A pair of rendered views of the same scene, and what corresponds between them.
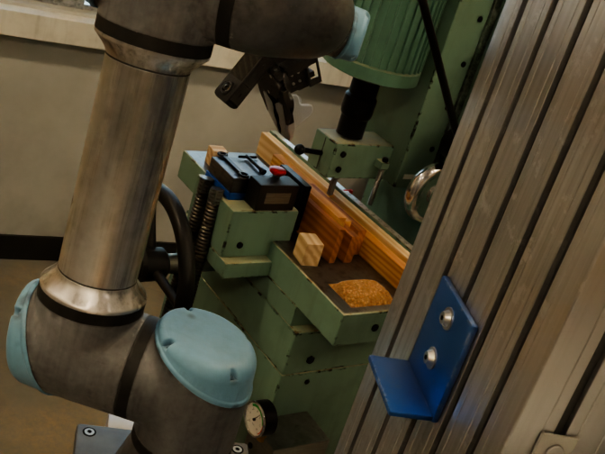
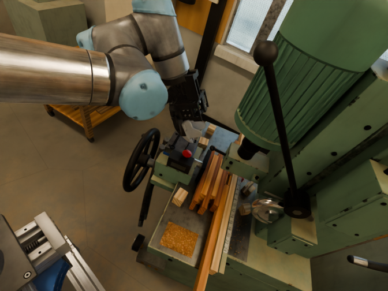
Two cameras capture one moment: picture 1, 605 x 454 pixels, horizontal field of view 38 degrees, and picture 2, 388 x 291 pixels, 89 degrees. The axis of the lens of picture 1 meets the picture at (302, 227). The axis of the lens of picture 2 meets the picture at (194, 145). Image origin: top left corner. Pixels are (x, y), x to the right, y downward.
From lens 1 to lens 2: 1.14 m
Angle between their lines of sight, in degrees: 41
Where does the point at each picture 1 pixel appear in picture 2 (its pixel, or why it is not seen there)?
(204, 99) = not seen: hidden behind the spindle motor
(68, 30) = (246, 64)
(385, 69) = (255, 131)
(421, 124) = (283, 173)
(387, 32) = (262, 107)
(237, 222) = (157, 165)
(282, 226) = (182, 178)
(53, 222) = (227, 122)
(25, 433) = not seen: hidden behind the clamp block
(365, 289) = (176, 239)
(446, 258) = not seen: outside the picture
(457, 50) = (331, 142)
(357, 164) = (241, 171)
